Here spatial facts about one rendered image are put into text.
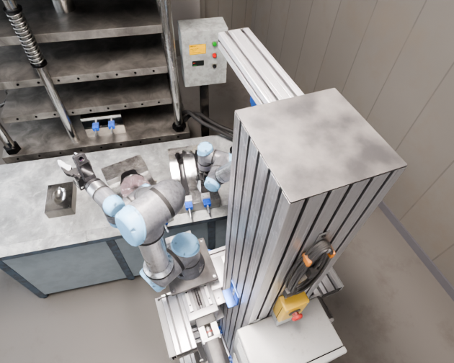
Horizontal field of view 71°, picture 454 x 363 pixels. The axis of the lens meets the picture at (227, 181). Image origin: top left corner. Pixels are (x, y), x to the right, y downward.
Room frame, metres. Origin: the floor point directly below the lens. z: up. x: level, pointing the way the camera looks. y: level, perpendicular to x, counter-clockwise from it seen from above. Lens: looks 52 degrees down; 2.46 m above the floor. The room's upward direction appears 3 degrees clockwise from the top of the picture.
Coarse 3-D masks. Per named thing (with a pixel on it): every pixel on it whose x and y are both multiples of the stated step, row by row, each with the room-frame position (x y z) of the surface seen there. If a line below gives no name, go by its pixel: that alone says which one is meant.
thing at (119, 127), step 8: (96, 112) 1.70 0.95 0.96; (104, 112) 1.71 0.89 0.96; (112, 112) 1.71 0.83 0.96; (120, 112) 1.73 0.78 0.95; (88, 120) 1.64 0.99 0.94; (96, 120) 1.65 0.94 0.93; (104, 120) 1.67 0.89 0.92; (112, 120) 1.68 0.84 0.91; (120, 120) 1.70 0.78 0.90; (88, 128) 1.63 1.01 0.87; (104, 128) 1.66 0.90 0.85; (120, 128) 1.69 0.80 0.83; (88, 136) 1.63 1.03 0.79
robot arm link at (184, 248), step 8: (176, 240) 0.60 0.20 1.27; (184, 240) 0.60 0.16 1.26; (192, 240) 0.61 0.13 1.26; (168, 248) 0.57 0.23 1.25; (176, 248) 0.56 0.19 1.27; (184, 248) 0.56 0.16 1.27; (192, 248) 0.57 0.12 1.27; (176, 256) 0.53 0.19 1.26; (184, 256) 0.53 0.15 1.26; (192, 256) 0.55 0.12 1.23; (184, 264) 0.52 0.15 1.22; (192, 264) 0.54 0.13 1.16
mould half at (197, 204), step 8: (168, 152) 1.46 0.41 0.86; (176, 152) 1.46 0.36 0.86; (192, 152) 1.47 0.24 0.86; (176, 160) 1.33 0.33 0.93; (184, 160) 1.33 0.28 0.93; (192, 160) 1.34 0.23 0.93; (176, 168) 1.28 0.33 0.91; (192, 168) 1.29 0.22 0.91; (176, 176) 1.23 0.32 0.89; (192, 176) 1.24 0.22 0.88; (192, 184) 1.18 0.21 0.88; (192, 192) 1.11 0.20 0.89; (200, 192) 1.12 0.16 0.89; (216, 192) 1.12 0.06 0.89; (192, 200) 1.05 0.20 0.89; (200, 200) 1.06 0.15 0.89; (216, 200) 1.07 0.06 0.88; (184, 208) 1.02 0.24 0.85; (200, 208) 1.05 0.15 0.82
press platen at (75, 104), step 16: (96, 80) 1.96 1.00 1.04; (112, 80) 1.97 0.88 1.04; (128, 80) 1.98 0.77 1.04; (144, 80) 2.00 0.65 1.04; (160, 80) 2.01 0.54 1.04; (16, 96) 1.73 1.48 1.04; (32, 96) 1.74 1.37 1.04; (48, 96) 1.75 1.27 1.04; (64, 96) 1.76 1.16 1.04; (80, 96) 1.77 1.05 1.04; (96, 96) 1.78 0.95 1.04; (112, 96) 1.79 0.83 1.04; (128, 96) 1.80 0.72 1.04; (144, 96) 1.81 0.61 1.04; (160, 96) 1.82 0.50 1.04; (16, 112) 1.57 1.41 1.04; (32, 112) 1.57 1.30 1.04; (48, 112) 1.59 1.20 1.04; (80, 112) 1.64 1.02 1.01
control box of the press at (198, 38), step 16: (192, 32) 1.92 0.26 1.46; (208, 32) 1.94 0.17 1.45; (192, 48) 1.92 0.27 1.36; (208, 48) 1.94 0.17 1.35; (192, 64) 1.91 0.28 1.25; (208, 64) 1.94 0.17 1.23; (224, 64) 1.97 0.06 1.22; (192, 80) 1.91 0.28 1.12; (208, 80) 1.94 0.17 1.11; (224, 80) 1.98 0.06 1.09; (208, 96) 1.99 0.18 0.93; (208, 112) 1.99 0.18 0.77; (208, 128) 1.99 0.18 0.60
